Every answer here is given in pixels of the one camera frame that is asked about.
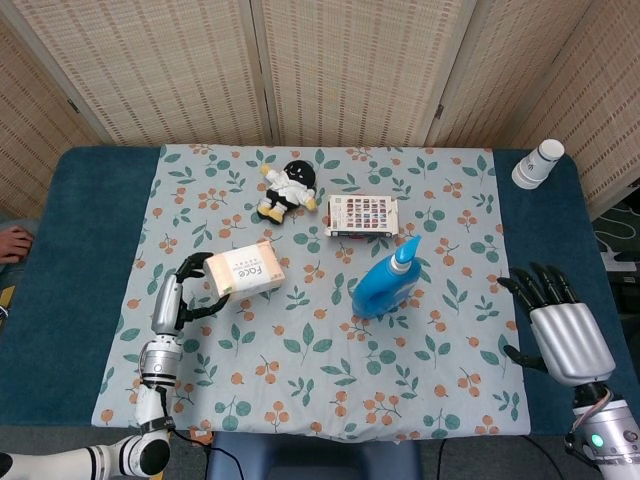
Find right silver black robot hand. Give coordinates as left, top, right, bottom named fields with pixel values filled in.
left=497, top=262, right=617, bottom=387

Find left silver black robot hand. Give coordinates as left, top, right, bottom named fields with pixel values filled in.
left=151, top=251, right=231, bottom=337

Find white tissue pack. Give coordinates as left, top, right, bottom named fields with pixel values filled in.
left=202, top=239, right=286, bottom=301

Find floral tablecloth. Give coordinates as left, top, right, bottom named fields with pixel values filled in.
left=91, top=143, right=532, bottom=442

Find white box with picture grid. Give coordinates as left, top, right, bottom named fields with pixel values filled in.
left=323, top=193, right=401, bottom=239

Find teal table cover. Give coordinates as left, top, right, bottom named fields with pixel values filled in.
left=0, top=145, right=614, bottom=441

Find green patterned mat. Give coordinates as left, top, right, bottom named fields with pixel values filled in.
left=591, top=197, right=640, bottom=254

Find person's hand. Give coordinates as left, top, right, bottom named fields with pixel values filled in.
left=0, top=224, right=35, bottom=265

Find black white plush doll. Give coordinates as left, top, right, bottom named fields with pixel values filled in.
left=256, top=159, right=318, bottom=224

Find stack of white paper cups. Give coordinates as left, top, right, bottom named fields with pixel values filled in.
left=510, top=138, right=565, bottom=190

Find blue detergent pump bottle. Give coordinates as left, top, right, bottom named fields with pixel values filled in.
left=351, top=234, right=424, bottom=318

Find blue chair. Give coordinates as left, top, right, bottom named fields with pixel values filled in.
left=205, top=430, right=422, bottom=480

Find woven folding screen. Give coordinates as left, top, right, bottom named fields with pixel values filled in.
left=0, top=0, right=640, bottom=226

